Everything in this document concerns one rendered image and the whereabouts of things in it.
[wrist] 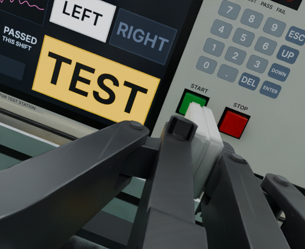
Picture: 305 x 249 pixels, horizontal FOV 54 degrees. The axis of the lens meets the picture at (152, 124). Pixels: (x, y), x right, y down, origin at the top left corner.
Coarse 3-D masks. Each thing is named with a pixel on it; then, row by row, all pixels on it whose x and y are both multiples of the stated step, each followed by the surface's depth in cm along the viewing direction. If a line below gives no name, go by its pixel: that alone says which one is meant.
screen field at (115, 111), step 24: (48, 48) 26; (72, 48) 25; (48, 72) 26; (72, 72) 26; (96, 72) 26; (120, 72) 26; (72, 96) 27; (96, 96) 26; (120, 96) 26; (144, 96) 26; (120, 120) 27; (144, 120) 26
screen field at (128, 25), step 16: (64, 0) 24; (80, 0) 24; (96, 0) 24; (64, 16) 25; (80, 16) 25; (96, 16) 24; (112, 16) 24; (128, 16) 24; (80, 32) 25; (96, 32) 25; (112, 32) 25; (128, 32) 25; (144, 32) 24; (160, 32) 24; (176, 32) 24; (128, 48) 25; (144, 48) 25; (160, 48) 25
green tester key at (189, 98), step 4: (188, 92) 25; (188, 96) 25; (192, 96) 25; (196, 96) 25; (184, 100) 25; (188, 100) 25; (192, 100) 25; (196, 100) 25; (200, 100) 25; (204, 100) 25; (184, 104) 25; (188, 104) 25; (200, 104) 25; (204, 104) 25; (180, 108) 25; (184, 108) 25; (180, 112) 25; (184, 112) 25
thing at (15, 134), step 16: (0, 112) 27; (0, 128) 25; (16, 128) 25; (32, 128) 26; (48, 128) 28; (0, 144) 26; (16, 144) 25; (32, 144) 25; (48, 144) 25; (0, 160) 26; (16, 160) 26; (128, 192) 25; (112, 208) 26; (128, 208) 26
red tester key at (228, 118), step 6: (228, 114) 25; (234, 114) 25; (228, 120) 25; (234, 120) 25; (240, 120) 25; (246, 120) 25; (222, 126) 25; (228, 126) 25; (234, 126) 25; (240, 126) 25; (228, 132) 25; (234, 132) 25; (240, 132) 25
